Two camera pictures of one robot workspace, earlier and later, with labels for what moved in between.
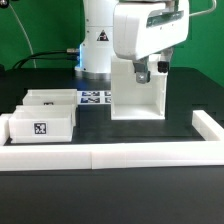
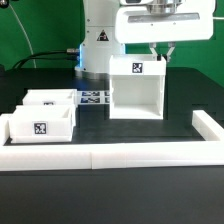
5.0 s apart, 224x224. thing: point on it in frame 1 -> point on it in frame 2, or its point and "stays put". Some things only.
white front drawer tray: [37, 124] stays put
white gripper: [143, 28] -> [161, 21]
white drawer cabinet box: [133, 101] stays put
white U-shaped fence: [210, 151] stays put
